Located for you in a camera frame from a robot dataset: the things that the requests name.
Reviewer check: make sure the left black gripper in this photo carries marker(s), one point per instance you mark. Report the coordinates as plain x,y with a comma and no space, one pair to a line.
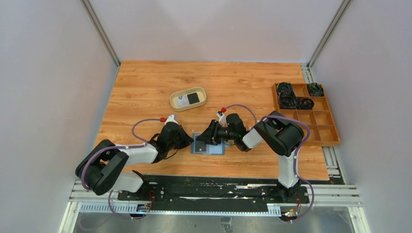
187,140

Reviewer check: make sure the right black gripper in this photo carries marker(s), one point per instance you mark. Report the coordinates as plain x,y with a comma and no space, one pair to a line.
212,131

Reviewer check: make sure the blue card holder wallet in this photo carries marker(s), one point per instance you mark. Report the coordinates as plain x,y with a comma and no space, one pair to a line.
210,149

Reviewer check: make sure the beige oval tray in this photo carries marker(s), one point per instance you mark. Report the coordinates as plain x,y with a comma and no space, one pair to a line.
188,99

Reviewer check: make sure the black card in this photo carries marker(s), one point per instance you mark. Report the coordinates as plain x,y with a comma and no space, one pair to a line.
199,147

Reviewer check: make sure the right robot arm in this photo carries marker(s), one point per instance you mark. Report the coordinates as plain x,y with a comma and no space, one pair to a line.
282,134

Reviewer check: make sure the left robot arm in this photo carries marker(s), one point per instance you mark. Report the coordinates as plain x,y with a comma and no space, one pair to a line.
102,169

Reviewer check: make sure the white card in tray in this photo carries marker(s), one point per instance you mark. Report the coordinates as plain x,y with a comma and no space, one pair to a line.
182,101

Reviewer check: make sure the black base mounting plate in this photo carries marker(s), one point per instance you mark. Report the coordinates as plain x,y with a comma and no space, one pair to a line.
213,194

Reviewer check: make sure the wooden compartment organizer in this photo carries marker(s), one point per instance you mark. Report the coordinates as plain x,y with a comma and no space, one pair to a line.
308,103

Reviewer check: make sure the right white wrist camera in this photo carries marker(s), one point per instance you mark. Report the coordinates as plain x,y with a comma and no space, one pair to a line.
222,118

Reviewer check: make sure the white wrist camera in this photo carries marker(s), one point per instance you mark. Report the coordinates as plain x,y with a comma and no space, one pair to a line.
222,118
171,118

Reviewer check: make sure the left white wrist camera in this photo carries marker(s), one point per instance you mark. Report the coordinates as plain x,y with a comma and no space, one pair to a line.
171,118

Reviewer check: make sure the aluminium frame rail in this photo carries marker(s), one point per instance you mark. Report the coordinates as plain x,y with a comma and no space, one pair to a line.
321,195

